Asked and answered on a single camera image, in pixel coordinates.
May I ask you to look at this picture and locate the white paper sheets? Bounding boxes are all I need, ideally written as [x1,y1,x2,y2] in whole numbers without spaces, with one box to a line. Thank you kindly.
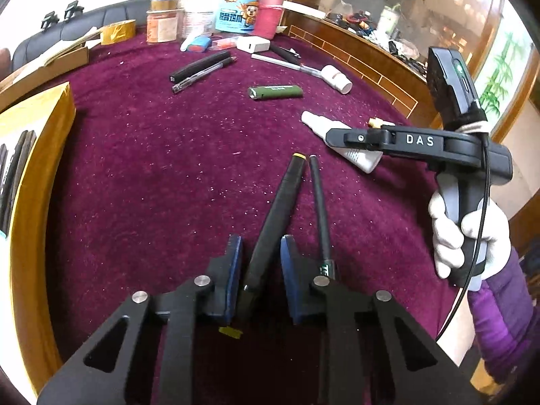
[17,29,102,68]

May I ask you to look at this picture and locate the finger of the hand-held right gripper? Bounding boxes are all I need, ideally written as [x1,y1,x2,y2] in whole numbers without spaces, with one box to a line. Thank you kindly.
[326,128,395,155]

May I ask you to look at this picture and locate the black marker teal cap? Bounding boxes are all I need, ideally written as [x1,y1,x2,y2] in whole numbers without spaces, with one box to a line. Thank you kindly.
[0,143,10,238]

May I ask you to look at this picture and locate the person's right hand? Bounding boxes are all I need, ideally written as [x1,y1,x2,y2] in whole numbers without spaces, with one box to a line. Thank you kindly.
[428,192,513,281]

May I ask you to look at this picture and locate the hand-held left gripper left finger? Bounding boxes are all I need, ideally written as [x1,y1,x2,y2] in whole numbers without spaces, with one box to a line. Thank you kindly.
[37,235,244,405]

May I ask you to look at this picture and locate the black sofa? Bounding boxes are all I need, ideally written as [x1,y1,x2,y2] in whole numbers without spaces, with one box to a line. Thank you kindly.
[12,0,155,72]

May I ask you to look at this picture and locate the black cable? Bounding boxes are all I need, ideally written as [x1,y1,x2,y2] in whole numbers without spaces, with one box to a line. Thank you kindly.
[436,133,496,340]

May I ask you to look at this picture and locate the slim black marker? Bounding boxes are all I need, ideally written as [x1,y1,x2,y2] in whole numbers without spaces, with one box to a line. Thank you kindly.
[308,155,338,285]

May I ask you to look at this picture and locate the yellow tape roll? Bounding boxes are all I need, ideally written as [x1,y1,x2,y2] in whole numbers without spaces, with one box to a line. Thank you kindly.
[99,20,137,46]

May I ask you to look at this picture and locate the white and silver pen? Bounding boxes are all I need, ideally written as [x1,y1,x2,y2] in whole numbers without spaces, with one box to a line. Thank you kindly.
[251,53,323,76]

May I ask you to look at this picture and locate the black gel pen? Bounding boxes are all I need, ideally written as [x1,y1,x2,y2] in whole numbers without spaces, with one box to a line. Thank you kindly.
[171,56,238,94]

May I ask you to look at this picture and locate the green lighter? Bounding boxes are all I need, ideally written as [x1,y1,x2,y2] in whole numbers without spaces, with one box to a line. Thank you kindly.
[247,85,303,101]

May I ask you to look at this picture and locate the pink knit sleeved bottle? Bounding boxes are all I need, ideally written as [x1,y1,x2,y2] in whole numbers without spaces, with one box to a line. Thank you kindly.
[253,0,288,39]

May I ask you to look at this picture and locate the blue cartoon snack jar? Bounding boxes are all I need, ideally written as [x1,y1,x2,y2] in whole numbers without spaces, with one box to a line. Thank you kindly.
[214,0,264,36]

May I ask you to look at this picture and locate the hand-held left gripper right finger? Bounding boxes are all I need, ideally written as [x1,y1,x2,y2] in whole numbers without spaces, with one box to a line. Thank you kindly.
[280,234,484,405]

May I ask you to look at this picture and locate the person's right forearm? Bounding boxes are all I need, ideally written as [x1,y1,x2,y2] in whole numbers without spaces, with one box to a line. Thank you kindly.
[466,247,536,384]

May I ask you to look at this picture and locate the bamboo print wall panel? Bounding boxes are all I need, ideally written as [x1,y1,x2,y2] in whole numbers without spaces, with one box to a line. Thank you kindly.
[481,21,534,123]

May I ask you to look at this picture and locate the golden gift box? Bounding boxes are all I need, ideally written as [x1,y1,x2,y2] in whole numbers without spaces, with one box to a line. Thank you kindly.
[0,82,77,393]

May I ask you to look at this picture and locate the pile of assorted clutter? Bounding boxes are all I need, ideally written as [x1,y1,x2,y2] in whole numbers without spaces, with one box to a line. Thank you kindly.
[325,8,431,77]

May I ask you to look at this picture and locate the black marker white print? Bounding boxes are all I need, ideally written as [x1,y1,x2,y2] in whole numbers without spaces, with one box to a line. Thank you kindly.
[19,130,38,203]

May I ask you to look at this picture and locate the white jar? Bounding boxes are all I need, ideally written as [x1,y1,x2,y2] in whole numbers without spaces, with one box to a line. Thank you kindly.
[182,0,217,38]

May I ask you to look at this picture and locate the wooden counter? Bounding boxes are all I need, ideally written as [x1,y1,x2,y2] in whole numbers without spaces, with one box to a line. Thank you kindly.
[280,2,448,129]

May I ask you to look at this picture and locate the cardboard box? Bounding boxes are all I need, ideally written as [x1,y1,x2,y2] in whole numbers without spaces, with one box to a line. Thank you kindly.
[0,27,104,112]

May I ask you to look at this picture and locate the white charger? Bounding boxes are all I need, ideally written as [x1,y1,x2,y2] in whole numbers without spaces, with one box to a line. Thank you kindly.
[236,36,271,53]

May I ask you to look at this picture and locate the wide white bottle red label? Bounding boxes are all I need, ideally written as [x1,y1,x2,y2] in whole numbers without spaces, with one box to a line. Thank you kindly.
[319,64,353,95]

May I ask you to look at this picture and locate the white bottle orange cap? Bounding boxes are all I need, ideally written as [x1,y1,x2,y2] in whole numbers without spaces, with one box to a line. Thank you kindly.
[301,110,384,174]

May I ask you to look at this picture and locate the black marker yellow cap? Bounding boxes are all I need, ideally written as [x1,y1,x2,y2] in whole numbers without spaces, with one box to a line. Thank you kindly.
[218,152,306,339]

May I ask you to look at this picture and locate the clear plastic container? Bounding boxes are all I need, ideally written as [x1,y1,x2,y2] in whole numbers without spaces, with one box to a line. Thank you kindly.
[145,6,185,44]

